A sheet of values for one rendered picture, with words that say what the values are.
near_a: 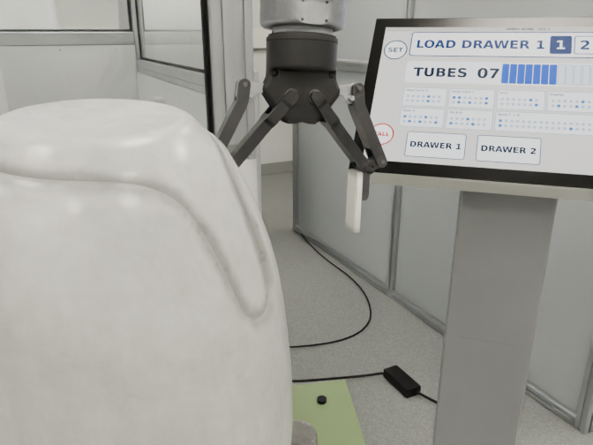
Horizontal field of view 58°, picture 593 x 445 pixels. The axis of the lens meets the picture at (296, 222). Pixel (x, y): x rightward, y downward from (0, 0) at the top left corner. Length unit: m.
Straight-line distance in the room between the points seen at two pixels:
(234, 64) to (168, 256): 0.80
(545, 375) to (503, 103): 1.26
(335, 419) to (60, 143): 0.32
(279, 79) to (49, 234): 0.39
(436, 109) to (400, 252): 1.57
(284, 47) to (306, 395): 0.33
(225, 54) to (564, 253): 1.24
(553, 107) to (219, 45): 0.56
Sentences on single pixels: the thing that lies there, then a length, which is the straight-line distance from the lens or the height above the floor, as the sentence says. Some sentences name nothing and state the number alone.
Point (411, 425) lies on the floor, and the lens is 1.85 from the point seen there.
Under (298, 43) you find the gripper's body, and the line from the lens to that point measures 0.55.
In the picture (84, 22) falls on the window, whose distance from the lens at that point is 0.96.
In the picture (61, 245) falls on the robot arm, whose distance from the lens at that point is 0.21.
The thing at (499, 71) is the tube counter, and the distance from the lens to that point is 0.97.
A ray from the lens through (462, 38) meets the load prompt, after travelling 1.01.
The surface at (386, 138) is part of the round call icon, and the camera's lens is 0.91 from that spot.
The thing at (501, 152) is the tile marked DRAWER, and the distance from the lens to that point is 0.89.
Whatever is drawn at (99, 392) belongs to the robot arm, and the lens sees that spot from 0.23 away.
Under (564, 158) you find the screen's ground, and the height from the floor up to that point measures 1.00.
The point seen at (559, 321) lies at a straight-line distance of 1.91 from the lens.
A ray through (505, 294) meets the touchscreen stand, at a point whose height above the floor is 0.72.
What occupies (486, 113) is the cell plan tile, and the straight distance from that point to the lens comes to 0.93.
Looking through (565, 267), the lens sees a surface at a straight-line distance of 1.84.
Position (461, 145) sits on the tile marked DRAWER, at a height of 1.01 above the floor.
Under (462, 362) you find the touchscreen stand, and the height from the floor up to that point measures 0.56.
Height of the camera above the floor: 1.18
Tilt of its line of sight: 20 degrees down
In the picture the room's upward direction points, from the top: straight up
